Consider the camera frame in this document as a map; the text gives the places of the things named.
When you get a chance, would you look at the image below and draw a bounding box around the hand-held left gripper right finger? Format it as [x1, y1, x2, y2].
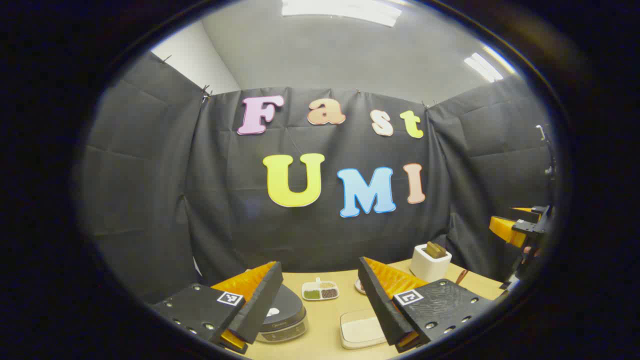
[358, 256, 495, 354]

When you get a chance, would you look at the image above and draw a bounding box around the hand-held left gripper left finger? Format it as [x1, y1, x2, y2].
[151, 261, 284, 356]

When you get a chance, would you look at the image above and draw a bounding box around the black and cream rice cooker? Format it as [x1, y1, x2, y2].
[255, 284, 308, 344]

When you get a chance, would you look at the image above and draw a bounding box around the clear box of white rice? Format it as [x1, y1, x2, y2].
[339, 308, 388, 350]

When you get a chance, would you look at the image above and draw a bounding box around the white toaster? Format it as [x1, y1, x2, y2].
[409, 241, 453, 283]

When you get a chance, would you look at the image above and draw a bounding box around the white divided bean dish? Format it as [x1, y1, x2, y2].
[301, 277, 340, 301]

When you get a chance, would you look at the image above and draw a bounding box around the ceiling light panel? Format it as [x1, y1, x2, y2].
[464, 52, 504, 83]
[281, 0, 403, 28]

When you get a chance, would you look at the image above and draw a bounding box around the black backdrop cloth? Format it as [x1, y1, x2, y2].
[82, 50, 556, 301]

